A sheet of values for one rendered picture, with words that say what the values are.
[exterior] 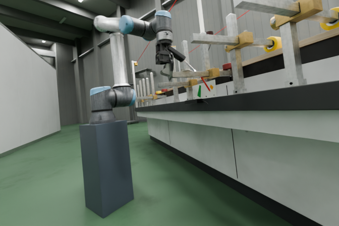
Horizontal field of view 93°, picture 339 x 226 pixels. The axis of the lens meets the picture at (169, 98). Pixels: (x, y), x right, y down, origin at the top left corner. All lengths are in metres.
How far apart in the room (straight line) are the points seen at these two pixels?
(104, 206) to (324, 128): 1.22
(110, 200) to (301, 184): 1.10
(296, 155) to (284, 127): 0.28
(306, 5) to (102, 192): 1.35
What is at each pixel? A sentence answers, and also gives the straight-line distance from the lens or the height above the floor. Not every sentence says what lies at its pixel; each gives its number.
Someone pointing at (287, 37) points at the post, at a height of 0.87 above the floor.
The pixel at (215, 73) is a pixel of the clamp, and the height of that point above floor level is 0.83.
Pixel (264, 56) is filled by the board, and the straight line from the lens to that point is 1.02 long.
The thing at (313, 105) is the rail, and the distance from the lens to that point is 0.65.
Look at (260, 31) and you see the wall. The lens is 5.83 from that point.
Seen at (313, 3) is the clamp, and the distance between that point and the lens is 0.70.
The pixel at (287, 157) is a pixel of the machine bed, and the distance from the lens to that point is 1.03.
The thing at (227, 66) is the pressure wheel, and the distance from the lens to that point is 1.10.
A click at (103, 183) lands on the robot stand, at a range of 1.27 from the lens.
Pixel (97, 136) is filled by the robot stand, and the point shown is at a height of 0.53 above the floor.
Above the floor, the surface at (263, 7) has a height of 0.93.
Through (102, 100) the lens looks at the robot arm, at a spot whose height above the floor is 0.76.
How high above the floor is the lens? 0.68
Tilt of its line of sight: 2 degrees up
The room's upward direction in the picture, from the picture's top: 6 degrees counter-clockwise
